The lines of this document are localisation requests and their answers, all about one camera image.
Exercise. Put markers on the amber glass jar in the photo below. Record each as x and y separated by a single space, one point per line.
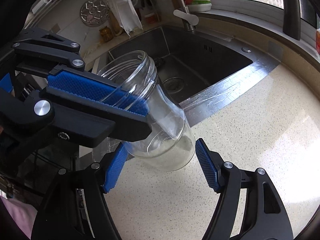
106 34

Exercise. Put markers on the black kitchen sink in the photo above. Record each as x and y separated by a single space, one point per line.
188 62

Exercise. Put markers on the clear glass jar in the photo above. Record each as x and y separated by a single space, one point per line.
171 144

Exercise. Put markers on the black thermos flask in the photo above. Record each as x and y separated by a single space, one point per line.
291 19

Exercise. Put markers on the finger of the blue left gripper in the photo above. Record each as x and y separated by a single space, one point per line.
88 123
87 92

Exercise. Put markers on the white faucet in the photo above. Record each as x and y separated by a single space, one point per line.
189 20

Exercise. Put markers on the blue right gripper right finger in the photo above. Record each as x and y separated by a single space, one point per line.
210 163

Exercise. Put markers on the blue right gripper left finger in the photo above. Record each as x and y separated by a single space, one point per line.
114 168

